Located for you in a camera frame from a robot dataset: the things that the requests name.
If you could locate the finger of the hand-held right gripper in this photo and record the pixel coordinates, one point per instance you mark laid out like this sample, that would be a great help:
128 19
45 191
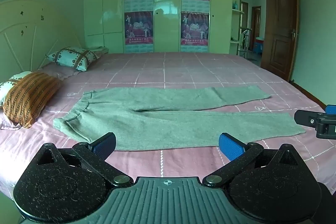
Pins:
304 117
331 109

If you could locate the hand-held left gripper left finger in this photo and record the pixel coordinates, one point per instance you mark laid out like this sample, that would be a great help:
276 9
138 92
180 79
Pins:
105 146

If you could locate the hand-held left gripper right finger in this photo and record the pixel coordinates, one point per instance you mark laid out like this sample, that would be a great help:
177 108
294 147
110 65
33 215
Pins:
231 146

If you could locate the grey pants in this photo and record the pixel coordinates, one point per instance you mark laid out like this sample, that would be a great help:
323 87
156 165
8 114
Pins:
157 124

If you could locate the orange striped pillow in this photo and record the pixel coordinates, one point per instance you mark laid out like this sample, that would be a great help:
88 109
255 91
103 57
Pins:
29 98

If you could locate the bed with pink checked sheet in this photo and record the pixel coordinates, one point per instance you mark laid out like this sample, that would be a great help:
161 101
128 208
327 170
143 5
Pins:
183 69

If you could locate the brown wooden door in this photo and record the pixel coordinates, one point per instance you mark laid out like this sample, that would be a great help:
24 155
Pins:
282 29

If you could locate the metal rack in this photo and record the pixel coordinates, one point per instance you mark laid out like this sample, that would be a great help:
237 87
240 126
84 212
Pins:
244 43

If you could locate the white heart patterned pillow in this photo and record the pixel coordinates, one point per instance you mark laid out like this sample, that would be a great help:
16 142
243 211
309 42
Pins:
5 87

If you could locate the cream corner shelf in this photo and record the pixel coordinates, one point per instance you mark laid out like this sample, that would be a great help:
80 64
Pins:
236 14

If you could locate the blue bottle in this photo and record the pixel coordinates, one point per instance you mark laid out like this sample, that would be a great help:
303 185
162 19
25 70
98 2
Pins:
235 5

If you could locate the cream wardrobe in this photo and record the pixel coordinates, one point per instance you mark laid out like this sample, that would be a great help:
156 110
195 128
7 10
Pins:
168 29

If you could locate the cream headboard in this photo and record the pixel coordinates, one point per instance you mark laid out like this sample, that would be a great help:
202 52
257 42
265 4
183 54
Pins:
26 29

